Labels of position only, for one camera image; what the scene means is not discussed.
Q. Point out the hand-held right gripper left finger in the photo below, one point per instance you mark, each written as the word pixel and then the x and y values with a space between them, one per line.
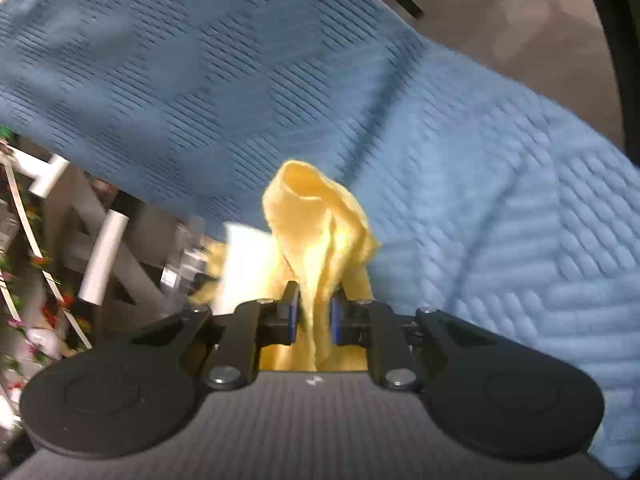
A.
pixel 291 316

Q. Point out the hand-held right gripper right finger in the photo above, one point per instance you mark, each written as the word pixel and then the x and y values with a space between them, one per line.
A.
pixel 336 318

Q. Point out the yellow cleaning cloth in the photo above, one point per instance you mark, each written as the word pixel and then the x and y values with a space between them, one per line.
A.
pixel 320 220

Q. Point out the clear plastic container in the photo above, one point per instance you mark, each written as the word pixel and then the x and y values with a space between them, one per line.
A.
pixel 186 269

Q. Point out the white blurred object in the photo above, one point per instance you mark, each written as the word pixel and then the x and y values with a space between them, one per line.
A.
pixel 247 265

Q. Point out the white pipe rack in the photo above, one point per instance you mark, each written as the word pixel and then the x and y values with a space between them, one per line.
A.
pixel 107 245

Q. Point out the blue textured blanket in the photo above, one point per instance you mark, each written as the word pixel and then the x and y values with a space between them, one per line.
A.
pixel 280 90

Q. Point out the artificial flower garland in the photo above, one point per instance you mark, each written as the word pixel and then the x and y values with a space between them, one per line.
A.
pixel 30 260

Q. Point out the black curved frame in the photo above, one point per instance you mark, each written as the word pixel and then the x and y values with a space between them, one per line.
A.
pixel 612 35

